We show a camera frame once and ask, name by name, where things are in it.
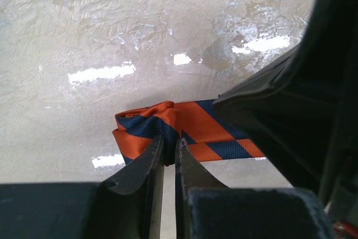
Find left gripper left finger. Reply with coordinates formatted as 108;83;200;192
1;136;164;238

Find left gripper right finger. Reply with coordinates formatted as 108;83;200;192
175;138;335;238

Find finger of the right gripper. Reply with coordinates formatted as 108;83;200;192
214;0;357;219

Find orange navy striped tie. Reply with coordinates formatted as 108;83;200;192
113;99;264;166

